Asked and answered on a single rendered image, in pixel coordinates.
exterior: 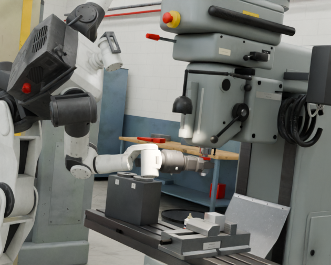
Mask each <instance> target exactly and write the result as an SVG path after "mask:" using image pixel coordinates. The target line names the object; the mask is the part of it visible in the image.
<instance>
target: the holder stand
mask: <svg viewBox="0 0 331 265"><path fill-rule="evenodd" d="M161 186H162V182H160V181H156V180H154V178H142V177H141V176H137V174H134V173H130V172H118V173H117V175H109V176H108V187H107V197H106V208H105V216H108V217H112V218H115V219H118V220H122V221H125V222H128V223H132V224H134V225H138V226H144V225H150V224H154V223H158V216H159V207H160V196H161Z"/></svg>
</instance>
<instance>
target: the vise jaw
mask: <svg viewBox="0 0 331 265"><path fill-rule="evenodd" d="M186 229H189V230H191V231H194V232H196V233H199V234H201V235H204V236H207V237H212V236H218V235H219V234H220V225H217V224H215V223H212V222H209V221H206V220H203V219H201V218H190V220H189V221H188V222H187V224H186Z"/></svg>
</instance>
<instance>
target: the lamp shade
mask: <svg viewBox="0 0 331 265"><path fill-rule="evenodd" d="M192 111H193V105H192V100H191V99H190V98H189V97H187V96H179V97H177V98H176V99H175V101H174V103H173V106H172V113H182V114H192Z"/></svg>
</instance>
